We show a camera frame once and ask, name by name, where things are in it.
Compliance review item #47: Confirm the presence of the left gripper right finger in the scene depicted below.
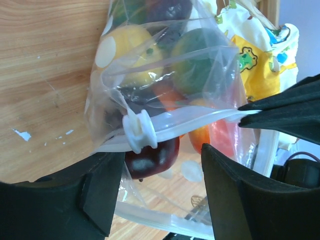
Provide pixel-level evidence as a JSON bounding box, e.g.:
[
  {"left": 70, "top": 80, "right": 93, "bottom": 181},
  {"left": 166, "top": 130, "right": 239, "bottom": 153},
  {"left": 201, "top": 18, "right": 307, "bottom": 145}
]
[{"left": 201, "top": 144, "right": 320, "bottom": 240}]

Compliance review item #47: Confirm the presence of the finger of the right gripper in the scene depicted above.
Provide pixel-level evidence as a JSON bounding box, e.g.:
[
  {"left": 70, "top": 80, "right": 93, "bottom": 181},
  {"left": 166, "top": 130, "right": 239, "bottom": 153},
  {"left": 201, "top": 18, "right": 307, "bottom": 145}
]
[{"left": 238, "top": 74, "right": 320, "bottom": 145}]

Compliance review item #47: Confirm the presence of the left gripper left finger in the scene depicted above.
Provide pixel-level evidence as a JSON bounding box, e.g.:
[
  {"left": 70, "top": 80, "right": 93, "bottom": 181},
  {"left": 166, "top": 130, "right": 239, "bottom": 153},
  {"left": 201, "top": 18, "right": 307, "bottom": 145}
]
[{"left": 0, "top": 152, "right": 125, "bottom": 240}]

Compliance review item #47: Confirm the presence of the dark red fake apple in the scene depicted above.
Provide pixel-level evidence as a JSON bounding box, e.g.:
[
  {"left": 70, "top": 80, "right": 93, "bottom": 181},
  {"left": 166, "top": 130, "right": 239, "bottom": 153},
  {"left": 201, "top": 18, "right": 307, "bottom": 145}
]
[{"left": 125, "top": 137, "right": 180, "bottom": 180}]

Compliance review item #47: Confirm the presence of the clear zip top bag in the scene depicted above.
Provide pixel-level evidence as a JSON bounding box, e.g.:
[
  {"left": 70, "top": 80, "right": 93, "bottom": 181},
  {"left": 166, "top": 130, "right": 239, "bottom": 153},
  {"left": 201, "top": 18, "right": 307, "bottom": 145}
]
[{"left": 84, "top": 0, "right": 279, "bottom": 240}]

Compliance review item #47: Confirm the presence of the red fake fruit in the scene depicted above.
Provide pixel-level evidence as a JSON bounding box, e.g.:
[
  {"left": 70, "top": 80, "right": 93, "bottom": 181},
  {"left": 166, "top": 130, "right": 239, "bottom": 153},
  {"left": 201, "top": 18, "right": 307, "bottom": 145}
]
[{"left": 208, "top": 119, "right": 235, "bottom": 158}]

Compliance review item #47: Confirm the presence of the green fake fruit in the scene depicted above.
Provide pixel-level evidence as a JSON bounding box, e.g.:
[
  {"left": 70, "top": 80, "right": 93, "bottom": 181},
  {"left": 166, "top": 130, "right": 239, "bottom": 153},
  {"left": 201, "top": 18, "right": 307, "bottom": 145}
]
[{"left": 171, "top": 27, "right": 235, "bottom": 95}]

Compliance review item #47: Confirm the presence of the orange fake fruit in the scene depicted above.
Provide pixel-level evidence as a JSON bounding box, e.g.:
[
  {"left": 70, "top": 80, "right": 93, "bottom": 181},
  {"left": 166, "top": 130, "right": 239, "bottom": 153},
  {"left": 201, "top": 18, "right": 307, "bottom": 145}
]
[{"left": 152, "top": 82, "right": 211, "bottom": 154}]

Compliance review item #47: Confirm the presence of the yellow fake fruit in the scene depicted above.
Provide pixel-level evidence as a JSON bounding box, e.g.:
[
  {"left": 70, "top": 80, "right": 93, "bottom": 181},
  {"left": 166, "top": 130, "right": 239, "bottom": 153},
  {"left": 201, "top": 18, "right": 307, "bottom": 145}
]
[{"left": 93, "top": 24, "right": 164, "bottom": 88}]

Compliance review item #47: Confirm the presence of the dinosaur print cloth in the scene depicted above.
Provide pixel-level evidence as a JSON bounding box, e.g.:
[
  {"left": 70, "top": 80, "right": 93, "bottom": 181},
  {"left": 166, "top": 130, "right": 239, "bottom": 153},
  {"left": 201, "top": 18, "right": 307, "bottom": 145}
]
[{"left": 199, "top": 0, "right": 301, "bottom": 151}]

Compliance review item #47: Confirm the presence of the wooden clothes rack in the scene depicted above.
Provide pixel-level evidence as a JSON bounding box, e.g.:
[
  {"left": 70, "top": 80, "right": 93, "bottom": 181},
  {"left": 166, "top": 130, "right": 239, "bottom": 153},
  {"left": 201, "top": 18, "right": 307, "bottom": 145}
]
[{"left": 254, "top": 0, "right": 281, "bottom": 30}]

